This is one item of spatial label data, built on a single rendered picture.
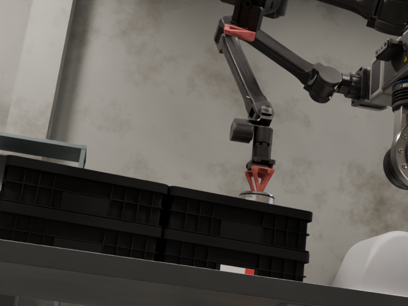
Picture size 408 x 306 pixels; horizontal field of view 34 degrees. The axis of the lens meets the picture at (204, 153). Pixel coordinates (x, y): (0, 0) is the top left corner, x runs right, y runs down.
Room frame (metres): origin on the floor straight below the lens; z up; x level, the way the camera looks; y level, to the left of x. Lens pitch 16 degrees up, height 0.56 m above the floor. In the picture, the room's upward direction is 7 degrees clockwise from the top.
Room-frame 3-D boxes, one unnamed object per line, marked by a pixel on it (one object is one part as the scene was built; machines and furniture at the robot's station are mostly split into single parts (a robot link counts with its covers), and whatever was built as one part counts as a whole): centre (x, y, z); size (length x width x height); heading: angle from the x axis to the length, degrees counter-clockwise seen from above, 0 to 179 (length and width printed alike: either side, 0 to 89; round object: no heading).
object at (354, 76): (2.05, -0.46, 1.45); 0.09 x 0.08 x 0.12; 8
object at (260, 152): (1.90, -0.17, 1.12); 0.10 x 0.07 x 0.07; 9
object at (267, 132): (1.90, -0.17, 1.18); 0.07 x 0.06 x 0.07; 99
